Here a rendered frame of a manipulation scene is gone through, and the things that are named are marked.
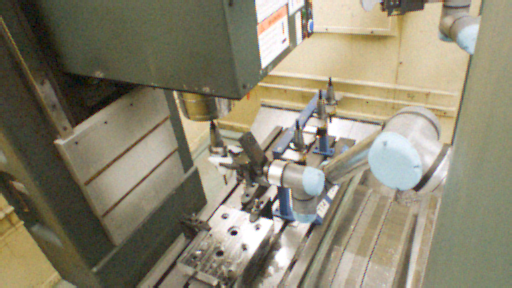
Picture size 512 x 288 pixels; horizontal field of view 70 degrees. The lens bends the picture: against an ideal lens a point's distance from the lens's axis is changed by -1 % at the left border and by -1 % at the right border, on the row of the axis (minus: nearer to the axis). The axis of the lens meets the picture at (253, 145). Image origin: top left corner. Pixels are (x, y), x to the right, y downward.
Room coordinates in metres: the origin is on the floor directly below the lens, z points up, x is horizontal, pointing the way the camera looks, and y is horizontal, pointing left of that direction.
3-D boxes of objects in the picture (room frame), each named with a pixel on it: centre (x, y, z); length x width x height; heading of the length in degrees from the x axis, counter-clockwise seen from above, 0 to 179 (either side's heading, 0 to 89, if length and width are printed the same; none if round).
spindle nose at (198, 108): (0.97, 0.11, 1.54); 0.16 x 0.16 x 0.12
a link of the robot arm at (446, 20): (1.04, -0.65, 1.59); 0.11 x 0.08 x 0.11; 171
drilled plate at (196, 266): (0.89, 0.15, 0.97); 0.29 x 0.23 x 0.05; 146
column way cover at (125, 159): (1.22, 0.48, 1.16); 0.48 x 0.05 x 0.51; 146
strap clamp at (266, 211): (1.01, 0.02, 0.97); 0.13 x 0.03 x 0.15; 146
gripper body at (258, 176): (0.89, 0.01, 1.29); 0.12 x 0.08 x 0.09; 56
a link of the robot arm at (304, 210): (0.82, -0.13, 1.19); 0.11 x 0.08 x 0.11; 139
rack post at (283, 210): (1.05, -0.08, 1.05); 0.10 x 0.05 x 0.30; 56
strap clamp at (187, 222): (0.99, 0.26, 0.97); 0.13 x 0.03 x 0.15; 56
